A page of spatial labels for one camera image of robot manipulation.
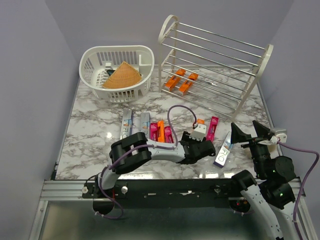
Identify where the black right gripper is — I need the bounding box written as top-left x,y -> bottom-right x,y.
230,119 -> 271,177

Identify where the orange toothpaste box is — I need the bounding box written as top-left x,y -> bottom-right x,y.
197,118 -> 205,125
157,120 -> 165,143
179,73 -> 199,96
164,69 -> 186,92

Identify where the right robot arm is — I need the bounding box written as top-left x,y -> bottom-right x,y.
230,120 -> 299,240

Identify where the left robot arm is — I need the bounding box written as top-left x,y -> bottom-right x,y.
93,131 -> 216,198

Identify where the cream metal shelf rack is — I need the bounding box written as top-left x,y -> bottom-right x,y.
158,14 -> 274,120

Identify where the pink toothpaste box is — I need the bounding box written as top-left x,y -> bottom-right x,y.
206,116 -> 219,142
164,126 -> 174,143
149,122 -> 158,142

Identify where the silver Rio toothpaste box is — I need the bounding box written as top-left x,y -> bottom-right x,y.
213,131 -> 233,168
140,112 -> 151,138
120,109 -> 134,140

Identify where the woven orange conical hat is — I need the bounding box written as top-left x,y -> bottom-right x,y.
102,61 -> 142,89

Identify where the white plastic basket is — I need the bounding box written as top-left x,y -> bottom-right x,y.
79,45 -> 155,103

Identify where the dark object in basket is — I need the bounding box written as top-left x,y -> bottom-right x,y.
106,69 -> 115,76

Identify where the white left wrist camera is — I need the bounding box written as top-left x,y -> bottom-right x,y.
189,123 -> 207,142

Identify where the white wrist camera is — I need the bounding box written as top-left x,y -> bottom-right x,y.
189,123 -> 207,142
270,128 -> 288,144

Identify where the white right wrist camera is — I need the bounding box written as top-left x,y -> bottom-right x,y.
270,128 -> 288,144

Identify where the black mounting base rail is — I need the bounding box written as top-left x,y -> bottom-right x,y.
82,178 -> 251,213

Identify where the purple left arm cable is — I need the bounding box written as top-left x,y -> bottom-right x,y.
86,104 -> 198,219

